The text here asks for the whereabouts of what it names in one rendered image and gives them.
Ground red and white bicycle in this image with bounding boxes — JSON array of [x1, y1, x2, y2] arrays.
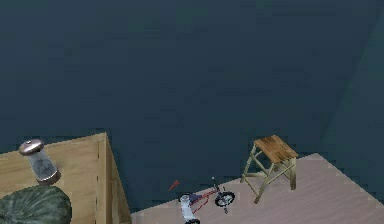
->
[[167, 176, 237, 224]]

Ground wooden step stool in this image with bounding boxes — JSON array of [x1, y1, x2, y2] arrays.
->
[[240, 134, 300, 205]]

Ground light wooden cupboard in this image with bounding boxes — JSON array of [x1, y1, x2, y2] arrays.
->
[[0, 132, 133, 224]]

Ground grey jar with metal lid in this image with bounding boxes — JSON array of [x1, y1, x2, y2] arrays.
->
[[18, 138, 62, 186]]

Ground dark green round cushion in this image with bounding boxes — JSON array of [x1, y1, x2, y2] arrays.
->
[[0, 185, 73, 224]]

